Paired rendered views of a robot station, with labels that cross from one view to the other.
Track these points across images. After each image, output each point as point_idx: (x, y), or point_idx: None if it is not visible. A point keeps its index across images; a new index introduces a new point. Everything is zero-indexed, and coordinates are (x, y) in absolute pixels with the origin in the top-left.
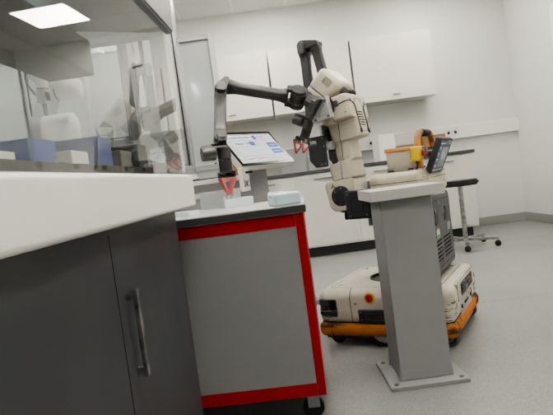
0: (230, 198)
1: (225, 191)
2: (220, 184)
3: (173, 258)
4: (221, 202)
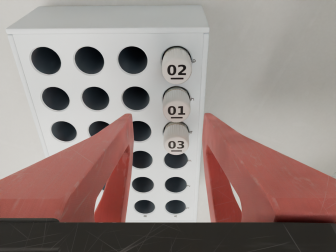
0: (109, 97)
1: (209, 123)
2: (271, 152)
3: None
4: (156, 20)
